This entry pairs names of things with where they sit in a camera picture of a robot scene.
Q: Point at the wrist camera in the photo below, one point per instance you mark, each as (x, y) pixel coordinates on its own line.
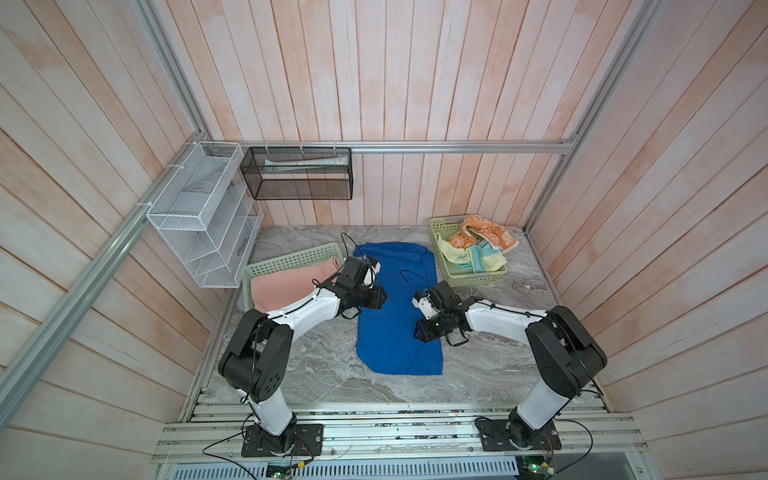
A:
(374, 268)
(423, 303)

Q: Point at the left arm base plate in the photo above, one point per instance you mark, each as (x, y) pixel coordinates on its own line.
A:
(296, 439)

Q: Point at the aluminium rail frame front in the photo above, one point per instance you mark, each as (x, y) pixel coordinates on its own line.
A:
(398, 439)

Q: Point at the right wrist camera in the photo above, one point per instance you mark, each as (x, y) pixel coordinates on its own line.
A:
(423, 303)

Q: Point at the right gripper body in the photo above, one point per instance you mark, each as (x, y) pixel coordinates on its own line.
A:
(433, 326)

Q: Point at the white wire mesh shelf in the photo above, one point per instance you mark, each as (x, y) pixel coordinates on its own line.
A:
(207, 217)

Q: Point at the light green yellow towel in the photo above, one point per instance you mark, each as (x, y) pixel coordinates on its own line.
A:
(471, 254)

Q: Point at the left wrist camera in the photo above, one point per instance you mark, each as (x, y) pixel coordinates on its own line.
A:
(374, 268)

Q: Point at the pink towel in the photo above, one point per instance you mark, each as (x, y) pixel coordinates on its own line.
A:
(272, 285)

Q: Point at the mint green plastic basket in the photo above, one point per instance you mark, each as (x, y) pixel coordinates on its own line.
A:
(301, 258)

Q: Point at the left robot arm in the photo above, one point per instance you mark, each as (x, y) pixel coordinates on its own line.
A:
(255, 360)

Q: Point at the black wire mesh basket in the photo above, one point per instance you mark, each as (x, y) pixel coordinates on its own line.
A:
(298, 173)

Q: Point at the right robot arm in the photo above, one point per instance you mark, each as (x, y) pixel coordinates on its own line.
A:
(567, 358)

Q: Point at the blue towel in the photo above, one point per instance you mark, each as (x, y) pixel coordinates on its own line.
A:
(385, 341)

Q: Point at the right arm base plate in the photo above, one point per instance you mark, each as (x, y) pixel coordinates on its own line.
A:
(506, 435)

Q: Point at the orange patterned towel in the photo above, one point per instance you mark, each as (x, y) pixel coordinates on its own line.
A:
(475, 228)

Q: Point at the yellow-green plastic basket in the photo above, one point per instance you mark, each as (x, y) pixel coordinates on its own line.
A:
(452, 273)

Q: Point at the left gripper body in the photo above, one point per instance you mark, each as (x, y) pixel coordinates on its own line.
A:
(365, 296)

